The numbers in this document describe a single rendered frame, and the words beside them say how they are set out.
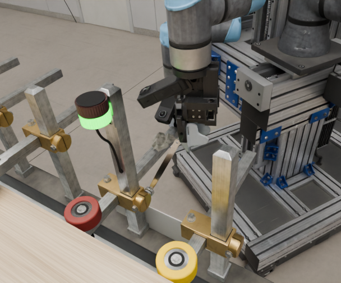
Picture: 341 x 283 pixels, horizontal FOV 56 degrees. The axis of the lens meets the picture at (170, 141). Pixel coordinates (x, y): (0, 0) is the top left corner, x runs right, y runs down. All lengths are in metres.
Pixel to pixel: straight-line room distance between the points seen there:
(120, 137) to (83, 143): 1.78
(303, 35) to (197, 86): 0.49
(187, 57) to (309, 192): 1.31
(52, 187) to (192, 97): 0.67
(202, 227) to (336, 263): 1.16
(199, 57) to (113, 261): 0.42
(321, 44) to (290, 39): 0.09
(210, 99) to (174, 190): 1.40
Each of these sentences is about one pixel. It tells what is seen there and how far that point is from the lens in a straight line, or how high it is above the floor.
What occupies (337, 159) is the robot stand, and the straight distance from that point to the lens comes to 2.00.
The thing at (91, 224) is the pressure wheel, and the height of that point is 0.89.
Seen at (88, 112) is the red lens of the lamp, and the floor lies 1.16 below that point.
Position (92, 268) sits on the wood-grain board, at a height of 0.90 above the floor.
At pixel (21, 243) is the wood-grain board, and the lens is 0.76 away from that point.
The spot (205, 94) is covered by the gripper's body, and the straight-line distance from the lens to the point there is 0.61.
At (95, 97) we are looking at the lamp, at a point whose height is 1.17.
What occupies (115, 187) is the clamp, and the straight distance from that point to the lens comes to 0.83.
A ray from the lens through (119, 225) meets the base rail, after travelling 0.97.
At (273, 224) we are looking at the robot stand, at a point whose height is 0.21.
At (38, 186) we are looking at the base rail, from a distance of 1.17.
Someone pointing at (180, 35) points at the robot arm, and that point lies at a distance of 0.55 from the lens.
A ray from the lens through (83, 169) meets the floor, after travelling 2.24.
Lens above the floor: 1.47
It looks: 39 degrees down
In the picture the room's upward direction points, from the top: 5 degrees counter-clockwise
